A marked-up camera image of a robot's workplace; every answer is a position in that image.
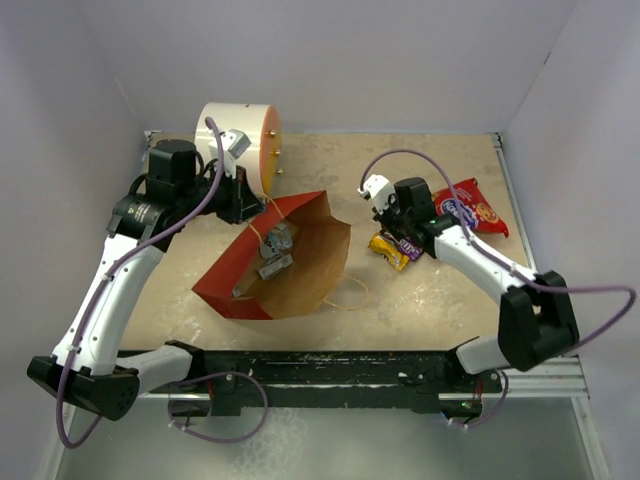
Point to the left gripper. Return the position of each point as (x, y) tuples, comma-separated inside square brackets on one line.
[(243, 203)]

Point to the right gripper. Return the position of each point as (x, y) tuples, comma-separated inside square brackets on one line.
[(383, 218)]

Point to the brown purple candy bar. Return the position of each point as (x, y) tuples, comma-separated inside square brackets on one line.
[(403, 245)]

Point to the yellow snack bar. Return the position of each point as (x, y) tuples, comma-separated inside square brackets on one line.
[(383, 247)]

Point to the red paper bag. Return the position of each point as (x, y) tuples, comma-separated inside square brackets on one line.
[(320, 252)]

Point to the red candy bag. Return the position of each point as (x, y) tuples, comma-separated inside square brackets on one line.
[(478, 214)]

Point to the silver blue snack wrapper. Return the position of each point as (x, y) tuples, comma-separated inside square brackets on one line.
[(274, 265)]

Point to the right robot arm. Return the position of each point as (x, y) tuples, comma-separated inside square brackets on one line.
[(536, 317)]

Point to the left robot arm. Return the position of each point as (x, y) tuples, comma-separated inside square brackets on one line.
[(182, 181)]

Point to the white cylinder drum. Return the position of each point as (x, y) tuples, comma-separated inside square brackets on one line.
[(251, 137)]

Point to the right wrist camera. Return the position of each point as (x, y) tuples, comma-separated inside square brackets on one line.
[(379, 190)]

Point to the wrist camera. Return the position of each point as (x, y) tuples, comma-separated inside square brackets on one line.
[(234, 143), (379, 190)]

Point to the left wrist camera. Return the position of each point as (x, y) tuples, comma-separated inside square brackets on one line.
[(234, 143)]

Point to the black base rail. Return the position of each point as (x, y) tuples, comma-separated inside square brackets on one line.
[(420, 381)]

